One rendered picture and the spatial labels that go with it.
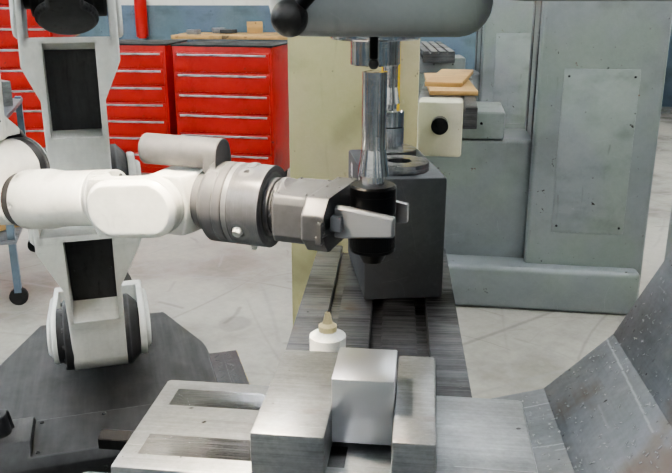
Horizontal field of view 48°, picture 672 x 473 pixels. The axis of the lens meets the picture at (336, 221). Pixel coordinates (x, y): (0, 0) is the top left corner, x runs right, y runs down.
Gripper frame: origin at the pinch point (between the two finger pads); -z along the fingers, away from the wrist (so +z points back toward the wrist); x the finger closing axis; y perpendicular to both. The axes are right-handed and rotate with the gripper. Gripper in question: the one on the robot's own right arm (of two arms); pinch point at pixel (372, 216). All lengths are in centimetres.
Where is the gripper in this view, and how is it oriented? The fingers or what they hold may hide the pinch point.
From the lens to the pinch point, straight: 77.7
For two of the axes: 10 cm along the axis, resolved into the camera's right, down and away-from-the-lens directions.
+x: 3.3, -2.7, 9.0
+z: -9.4, -1.0, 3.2
